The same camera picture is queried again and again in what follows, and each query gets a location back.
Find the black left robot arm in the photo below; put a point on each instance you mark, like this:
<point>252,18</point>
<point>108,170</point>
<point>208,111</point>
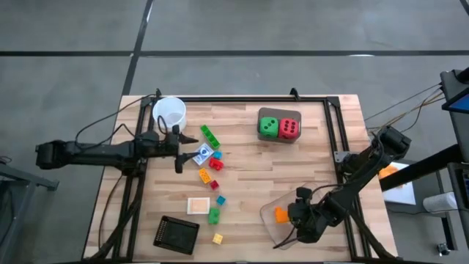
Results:
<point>99,151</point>

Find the small pale yellow toy brick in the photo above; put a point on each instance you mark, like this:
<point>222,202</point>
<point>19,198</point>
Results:
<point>217,239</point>

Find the green foam die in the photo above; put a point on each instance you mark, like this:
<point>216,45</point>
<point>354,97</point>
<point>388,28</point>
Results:
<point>269,127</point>

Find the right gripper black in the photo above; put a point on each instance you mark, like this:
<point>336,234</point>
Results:
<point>306,216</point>

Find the orange crumpled object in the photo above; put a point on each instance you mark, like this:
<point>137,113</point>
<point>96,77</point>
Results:
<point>390,171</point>

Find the long green toy brick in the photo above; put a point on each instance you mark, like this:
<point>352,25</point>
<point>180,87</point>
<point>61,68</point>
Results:
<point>210,136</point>

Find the clear plastic bin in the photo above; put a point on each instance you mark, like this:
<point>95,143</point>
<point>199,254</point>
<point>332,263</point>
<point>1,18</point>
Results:
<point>269,229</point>

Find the small blue toy brick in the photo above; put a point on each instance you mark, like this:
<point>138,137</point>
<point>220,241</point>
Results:
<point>221,200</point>
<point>218,155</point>

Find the paper towel roll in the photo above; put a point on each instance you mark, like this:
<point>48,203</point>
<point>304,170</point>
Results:
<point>439,202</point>

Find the black aluminium frame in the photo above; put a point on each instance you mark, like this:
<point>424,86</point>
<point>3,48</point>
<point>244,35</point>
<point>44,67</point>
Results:
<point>238,99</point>

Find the black mesh basket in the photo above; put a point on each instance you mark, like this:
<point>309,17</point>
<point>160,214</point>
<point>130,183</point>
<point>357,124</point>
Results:
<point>176,235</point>

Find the small caster wheel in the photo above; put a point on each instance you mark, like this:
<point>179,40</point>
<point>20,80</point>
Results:
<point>443,249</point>

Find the orange wedge toy block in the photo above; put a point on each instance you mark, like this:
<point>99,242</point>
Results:
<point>281,216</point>

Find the blue tablet screen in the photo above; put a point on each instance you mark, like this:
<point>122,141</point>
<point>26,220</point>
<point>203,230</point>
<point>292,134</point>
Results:
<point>459,104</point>

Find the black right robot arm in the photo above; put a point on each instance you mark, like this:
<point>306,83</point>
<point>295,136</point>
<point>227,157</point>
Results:
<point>359,172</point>

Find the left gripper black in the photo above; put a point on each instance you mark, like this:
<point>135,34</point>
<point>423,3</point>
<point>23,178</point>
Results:
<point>168,146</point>

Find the white board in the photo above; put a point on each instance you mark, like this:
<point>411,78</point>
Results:
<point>403,192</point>

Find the black diagonal beam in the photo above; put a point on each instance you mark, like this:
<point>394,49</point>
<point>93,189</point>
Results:
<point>421,169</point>

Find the black frame clamp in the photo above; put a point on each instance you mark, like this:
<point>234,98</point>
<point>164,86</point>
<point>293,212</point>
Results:
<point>294,94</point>
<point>158,93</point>

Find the small dark red toy brick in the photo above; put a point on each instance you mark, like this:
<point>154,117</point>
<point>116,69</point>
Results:
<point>214,185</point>

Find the red foam die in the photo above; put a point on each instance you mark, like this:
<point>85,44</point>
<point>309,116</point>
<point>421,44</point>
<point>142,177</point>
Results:
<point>288,128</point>

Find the white plastic cup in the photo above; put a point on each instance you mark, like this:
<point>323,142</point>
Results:
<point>173,109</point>

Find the white box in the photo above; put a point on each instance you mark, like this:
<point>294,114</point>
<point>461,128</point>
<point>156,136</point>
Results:
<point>198,206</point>

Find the grey-brown dice tray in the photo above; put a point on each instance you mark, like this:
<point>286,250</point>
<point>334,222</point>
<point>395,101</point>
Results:
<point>278,111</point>

